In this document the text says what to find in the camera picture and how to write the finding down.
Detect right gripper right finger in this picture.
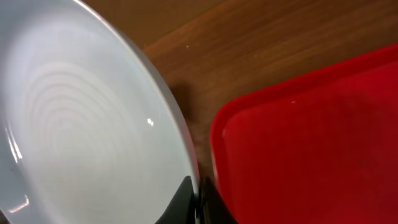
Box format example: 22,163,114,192
198,177,238,224

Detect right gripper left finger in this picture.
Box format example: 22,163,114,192
155,176,196,224

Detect large light blue plate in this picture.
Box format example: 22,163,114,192
1,0,199,223

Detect red plastic tray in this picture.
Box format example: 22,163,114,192
210,45,397,223

